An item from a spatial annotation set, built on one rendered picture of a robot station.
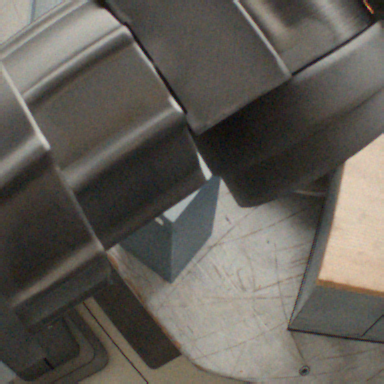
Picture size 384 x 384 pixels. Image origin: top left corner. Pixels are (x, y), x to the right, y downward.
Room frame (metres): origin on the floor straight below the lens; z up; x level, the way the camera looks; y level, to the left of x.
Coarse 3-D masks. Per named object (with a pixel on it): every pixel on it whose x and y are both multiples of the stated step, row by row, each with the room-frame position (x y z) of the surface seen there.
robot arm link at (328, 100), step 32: (320, 64) 0.13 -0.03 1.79; (352, 64) 0.13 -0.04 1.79; (288, 96) 0.12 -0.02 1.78; (320, 96) 0.12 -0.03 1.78; (352, 96) 0.12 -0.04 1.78; (224, 128) 0.11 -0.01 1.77; (256, 128) 0.11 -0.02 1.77; (288, 128) 0.11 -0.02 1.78; (320, 128) 0.11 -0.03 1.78; (352, 128) 0.11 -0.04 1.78; (224, 160) 0.11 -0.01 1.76; (256, 160) 0.10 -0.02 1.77; (288, 160) 0.10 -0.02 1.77; (320, 160) 0.10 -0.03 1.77; (256, 192) 0.10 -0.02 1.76; (288, 192) 0.10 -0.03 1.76
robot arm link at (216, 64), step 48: (96, 0) 0.14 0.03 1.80; (144, 0) 0.13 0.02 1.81; (192, 0) 0.14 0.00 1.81; (240, 0) 0.14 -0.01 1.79; (288, 0) 0.15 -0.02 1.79; (336, 0) 0.15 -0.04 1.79; (144, 48) 0.12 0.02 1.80; (192, 48) 0.12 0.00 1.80; (240, 48) 0.12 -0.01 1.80; (288, 48) 0.13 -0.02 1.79; (192, 96) 0.11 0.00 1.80; (240, 96) 0.11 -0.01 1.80
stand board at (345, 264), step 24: (360, 168) 0.34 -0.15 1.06; (360, 192) 0.31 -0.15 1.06; (336, 216) 0.29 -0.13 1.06; (360, 216) 0.29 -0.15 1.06; (336, 240) 0.27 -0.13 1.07; (360, 240) 0.27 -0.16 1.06; (336, 264) 0.25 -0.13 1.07; (360, 264) 0.25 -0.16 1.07; (336, 288) 0.23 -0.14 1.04; (360, 288) 0.22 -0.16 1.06
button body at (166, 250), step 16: (208, 176) 0.32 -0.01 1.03; (208, 192) 0.32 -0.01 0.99; (176, 208) 0.29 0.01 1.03; (192, 208) 0.30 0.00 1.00; (208, 208) 0.33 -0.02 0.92; (160, 224) 0.29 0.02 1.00; (176, 224) 0.29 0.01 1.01; (192, 224) 0.31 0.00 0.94; (208, 224) 0.33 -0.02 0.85; (128, 240) 0.31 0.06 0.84; (144, 240) 0.30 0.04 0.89; (160, 240) 0.29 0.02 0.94; (176, 240) 0.29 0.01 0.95; (192, 240) 0.31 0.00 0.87; (144, 256) 0.30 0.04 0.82; (160, 256) 0.29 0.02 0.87; (176, 256) 0.29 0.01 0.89; (192, 256) 0.31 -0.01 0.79; (160, 272) 0.29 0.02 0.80; (176, 272) 0.29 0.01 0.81
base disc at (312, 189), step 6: (324, 174) 0.41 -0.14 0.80; (318, 180) 0.40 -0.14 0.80; (324, 180) 0.40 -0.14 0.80; (306, 186) 0.40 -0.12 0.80; (312, 186) 0.40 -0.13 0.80; (318, 186) 0.40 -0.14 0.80; (324, 186) 0.40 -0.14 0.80; (300, 192) 0.39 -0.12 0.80; (306, 192) 0.39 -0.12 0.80; (312, 192) 0.39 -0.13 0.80; (318, 192) 0.39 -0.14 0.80; (324, 192) 0.39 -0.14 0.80
